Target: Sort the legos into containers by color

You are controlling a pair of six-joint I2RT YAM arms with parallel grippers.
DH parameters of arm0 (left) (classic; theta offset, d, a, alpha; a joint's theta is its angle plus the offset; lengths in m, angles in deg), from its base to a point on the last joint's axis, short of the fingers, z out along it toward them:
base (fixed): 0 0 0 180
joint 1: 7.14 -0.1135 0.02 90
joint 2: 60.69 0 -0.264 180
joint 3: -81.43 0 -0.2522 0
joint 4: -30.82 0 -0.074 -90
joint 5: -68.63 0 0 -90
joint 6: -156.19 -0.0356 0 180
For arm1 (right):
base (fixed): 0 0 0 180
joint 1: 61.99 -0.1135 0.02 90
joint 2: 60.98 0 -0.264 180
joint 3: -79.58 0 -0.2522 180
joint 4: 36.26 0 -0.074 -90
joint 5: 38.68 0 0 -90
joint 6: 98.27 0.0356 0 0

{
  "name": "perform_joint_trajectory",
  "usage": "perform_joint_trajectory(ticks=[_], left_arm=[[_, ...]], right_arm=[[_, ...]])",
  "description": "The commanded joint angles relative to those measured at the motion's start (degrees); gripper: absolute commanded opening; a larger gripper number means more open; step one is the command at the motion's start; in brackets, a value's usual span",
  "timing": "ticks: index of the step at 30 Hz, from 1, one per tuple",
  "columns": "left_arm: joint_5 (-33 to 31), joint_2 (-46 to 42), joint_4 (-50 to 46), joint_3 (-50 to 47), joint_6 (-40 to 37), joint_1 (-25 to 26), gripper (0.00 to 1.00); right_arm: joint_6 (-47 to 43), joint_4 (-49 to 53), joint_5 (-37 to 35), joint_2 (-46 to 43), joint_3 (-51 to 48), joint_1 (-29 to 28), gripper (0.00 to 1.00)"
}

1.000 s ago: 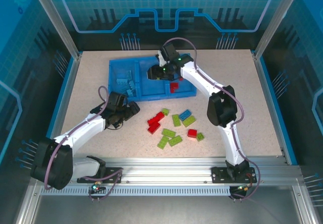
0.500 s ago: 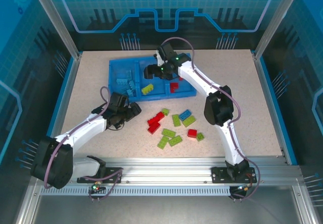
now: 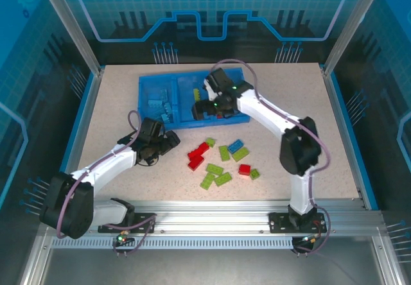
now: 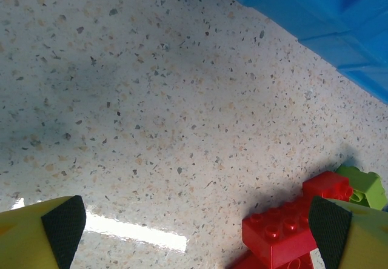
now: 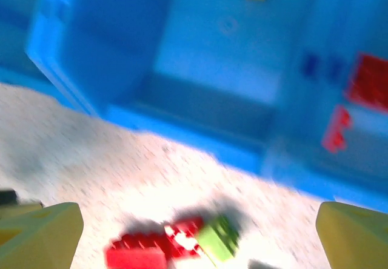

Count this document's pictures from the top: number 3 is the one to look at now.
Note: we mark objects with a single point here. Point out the small blue lego brick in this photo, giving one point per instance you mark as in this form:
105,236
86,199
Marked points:
166,118

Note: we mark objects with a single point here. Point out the long red lego brick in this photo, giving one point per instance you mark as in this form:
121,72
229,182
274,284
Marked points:
199,151

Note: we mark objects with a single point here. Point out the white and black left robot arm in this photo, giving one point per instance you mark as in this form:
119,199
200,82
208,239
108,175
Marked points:
96,172

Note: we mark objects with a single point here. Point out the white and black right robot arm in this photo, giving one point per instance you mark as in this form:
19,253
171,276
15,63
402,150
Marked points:
263,108

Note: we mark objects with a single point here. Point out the blue three-compartment plastic bin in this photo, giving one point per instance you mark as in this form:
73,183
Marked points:
184,111

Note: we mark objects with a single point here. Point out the small green lego brick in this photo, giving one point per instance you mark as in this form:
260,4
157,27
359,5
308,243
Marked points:
255,174
210,142

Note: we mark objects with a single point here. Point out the blue table edge strip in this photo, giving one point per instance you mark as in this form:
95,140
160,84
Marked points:
84,105
349,121

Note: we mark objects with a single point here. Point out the small LED circuit board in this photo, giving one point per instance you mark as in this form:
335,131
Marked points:
308,240
122,238

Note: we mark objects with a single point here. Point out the grey metal panel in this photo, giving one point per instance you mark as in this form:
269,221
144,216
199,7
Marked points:
208,265

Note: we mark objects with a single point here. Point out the aluminum side rail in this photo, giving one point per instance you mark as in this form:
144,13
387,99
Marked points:
339,121
93,92

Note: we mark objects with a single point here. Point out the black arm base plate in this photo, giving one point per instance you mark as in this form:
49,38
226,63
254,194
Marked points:
279,222
144,224

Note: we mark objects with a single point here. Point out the aluminum mounting rail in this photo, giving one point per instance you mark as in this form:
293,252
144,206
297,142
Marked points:
208,214

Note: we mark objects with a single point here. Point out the aluminum frame post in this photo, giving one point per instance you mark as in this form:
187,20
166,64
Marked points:
77,31
351,25

